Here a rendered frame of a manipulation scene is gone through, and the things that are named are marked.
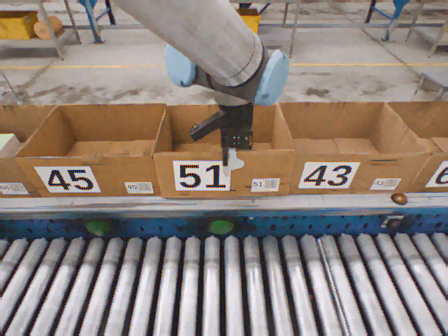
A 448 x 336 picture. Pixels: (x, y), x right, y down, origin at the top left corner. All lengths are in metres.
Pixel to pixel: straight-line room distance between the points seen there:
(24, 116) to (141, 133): 0.42
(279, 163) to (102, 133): 0.70
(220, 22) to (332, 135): 0.88
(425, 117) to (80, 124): 1.30
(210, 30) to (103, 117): 0.82
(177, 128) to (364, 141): 0.73
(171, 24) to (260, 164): 0.53
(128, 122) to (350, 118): 0.83
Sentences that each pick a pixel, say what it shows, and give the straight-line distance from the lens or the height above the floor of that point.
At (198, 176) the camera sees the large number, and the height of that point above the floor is 0.99.
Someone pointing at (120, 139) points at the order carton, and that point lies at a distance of 1.15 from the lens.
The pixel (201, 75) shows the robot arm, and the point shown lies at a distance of 0.52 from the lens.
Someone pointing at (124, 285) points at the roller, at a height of 0.75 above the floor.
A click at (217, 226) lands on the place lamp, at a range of 0.87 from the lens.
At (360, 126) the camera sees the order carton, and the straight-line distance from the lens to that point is 1.18.
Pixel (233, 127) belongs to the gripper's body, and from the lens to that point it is 0.71.
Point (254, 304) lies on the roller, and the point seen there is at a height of 0.75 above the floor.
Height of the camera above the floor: 1.54
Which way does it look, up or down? 43 degrees down
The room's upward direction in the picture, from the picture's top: straight up
